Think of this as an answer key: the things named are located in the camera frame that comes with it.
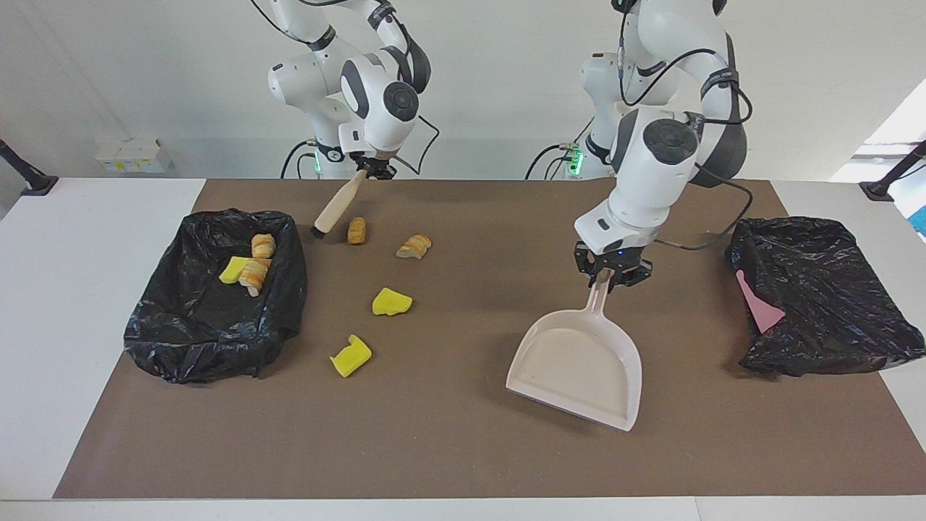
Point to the brown nugget foam toy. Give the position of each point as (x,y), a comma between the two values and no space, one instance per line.
(357,231)

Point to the pale bun foam toy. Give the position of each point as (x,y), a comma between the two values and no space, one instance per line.
(262,246)

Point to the white wall socket boxes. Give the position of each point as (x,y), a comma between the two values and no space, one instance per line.
(134,155)

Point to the brown table mat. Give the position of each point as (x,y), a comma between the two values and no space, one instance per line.
(434,449)

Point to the blue object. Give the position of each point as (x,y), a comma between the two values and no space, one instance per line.
(921,221)

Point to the black trash bag bin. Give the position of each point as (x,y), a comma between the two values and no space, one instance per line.
(202,325)

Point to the beige hand brush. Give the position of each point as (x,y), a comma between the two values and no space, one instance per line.
(336,210)

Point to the notched yellow sponge piece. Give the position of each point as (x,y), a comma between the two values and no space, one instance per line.
(351,357)

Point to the black camera stand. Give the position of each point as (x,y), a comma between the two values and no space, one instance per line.
(36,182)
(879,189)

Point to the beige plastic dustpan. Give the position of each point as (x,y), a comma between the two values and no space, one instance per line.
(579,362)

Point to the pink flat board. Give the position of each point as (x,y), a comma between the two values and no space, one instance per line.
(759,311)

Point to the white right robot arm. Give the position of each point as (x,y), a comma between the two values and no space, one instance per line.
(318,79)

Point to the small yellow sponge wedge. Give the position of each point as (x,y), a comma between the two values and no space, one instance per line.
(231,272)

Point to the orange striped roll toy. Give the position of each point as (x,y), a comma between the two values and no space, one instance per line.
(255,275)

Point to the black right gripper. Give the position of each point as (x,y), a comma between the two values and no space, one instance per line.
(377,161)

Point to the orange striped bread slice toy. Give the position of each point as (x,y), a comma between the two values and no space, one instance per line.
(414,247)

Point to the black bag bin with board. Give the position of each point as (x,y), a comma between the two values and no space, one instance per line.
(832,311)

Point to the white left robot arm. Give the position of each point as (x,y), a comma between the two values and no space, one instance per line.
(651,188)

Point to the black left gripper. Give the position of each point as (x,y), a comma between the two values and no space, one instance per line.
(615,260)

